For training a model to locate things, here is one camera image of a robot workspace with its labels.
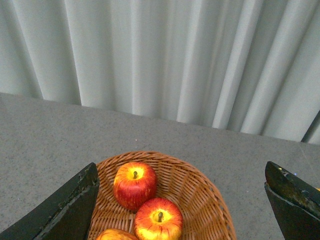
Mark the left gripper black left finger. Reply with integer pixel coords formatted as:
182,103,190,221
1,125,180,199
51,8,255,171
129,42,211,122
0,163,100,240

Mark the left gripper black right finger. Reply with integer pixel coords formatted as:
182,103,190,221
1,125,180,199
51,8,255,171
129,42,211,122
264,161,320,240

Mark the red yellow apple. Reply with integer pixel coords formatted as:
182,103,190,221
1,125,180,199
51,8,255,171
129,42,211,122
134,197,184,240
113,162,158,212

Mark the brown wicker basket with apples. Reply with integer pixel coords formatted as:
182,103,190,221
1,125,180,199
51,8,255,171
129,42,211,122
88,151,237,240

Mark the grey pleated curtain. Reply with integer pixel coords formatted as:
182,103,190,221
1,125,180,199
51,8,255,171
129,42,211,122
0,0,320,144

